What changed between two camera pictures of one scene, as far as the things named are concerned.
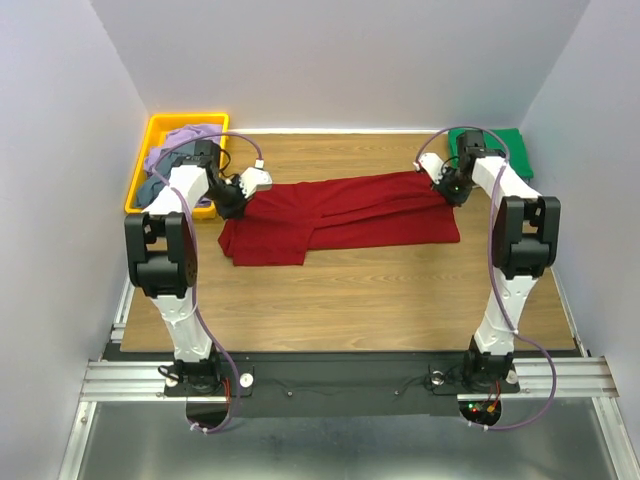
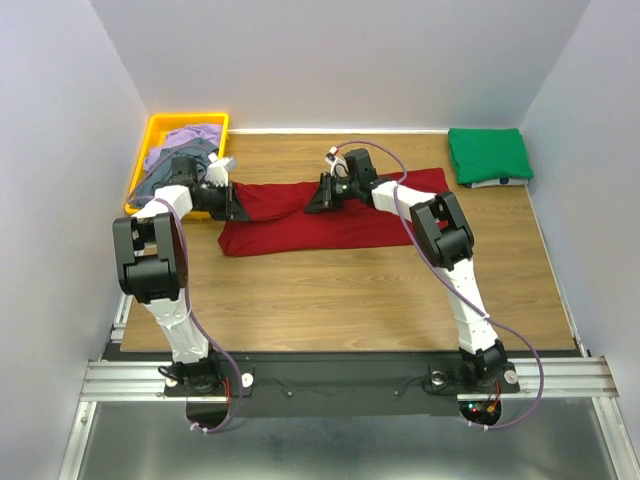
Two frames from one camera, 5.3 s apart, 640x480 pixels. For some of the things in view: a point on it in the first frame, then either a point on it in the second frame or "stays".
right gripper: x=457 y=199 → x=322 y=198
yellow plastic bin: x=156 y=124 stays
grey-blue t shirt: x=153 y=181 stays
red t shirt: x=283 y=223 stays
